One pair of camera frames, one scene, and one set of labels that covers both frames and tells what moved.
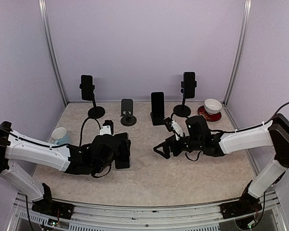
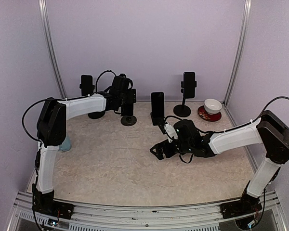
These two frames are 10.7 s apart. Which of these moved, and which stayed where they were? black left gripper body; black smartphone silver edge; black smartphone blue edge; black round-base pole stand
Moved: black smartphone silver edge; black left gripper body
Stayed: black smartphone blue edge; black round-base pole stand
